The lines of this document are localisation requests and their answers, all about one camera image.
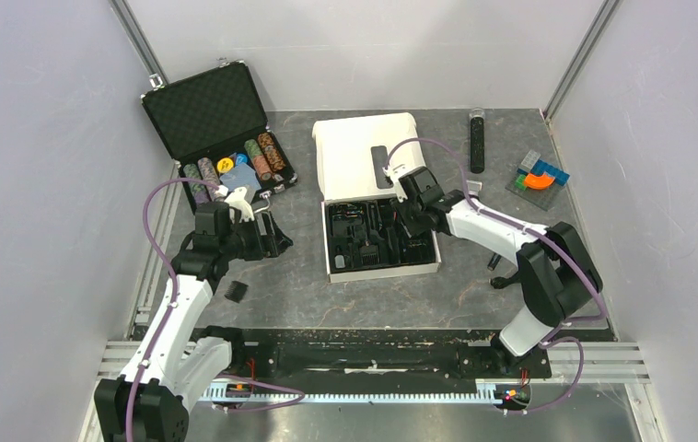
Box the small white oil bottle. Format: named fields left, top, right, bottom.
left=334, top=255, right=346, bottom=269

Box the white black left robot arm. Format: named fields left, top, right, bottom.
left=94, top=202, right=292, bottom=441

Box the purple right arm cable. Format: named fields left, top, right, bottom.
left=384, top=137, right=611, bottom=416

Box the black comb in tray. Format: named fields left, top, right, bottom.
left=358, top=242, right=380, bottom=267

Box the black clipper comb guard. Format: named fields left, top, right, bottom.
left=224, top=281, right=249, bottom=304

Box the small black cylinder adapter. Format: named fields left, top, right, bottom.
left=486, top=253, right=502, bottom=272

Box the white clipper kit box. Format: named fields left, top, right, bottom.
left=312, top=112, right=442, bottom=284

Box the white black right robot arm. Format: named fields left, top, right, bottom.
left=384, top=166, right=606, bottom=376

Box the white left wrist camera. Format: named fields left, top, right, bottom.
left=224, top=186, right=255, bottom=222

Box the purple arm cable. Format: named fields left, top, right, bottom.
left=384, top=137, right=611, bottom=416
left=124, top=178, right=307, bottom=442

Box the black glitter tube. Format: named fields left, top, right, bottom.
left=469, top=108, right=485, bottom=174

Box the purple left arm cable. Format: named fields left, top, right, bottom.
left=124, top=178, right=307, bottom=442

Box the black poker chip case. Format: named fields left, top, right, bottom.
left=141, top=61, right=298, bottom=202

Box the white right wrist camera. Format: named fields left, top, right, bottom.
left=382, top=164, right=413, bottom=192

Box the colourful building block set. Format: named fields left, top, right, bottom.
left=506, top=150, right=570, bottom=211

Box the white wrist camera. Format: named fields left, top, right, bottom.
left=382, top=164, right=413, bottom=192
left=224, top=186, right=255, bottom=222

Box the aluminium frame rail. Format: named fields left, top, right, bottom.
left=77, top=341, right=652, bottom=442

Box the silver clipper blade head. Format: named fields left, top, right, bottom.
left=464, top=180, right=483, bottom=197

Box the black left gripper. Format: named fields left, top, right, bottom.
left=220, top=210, right=292, bottom=262

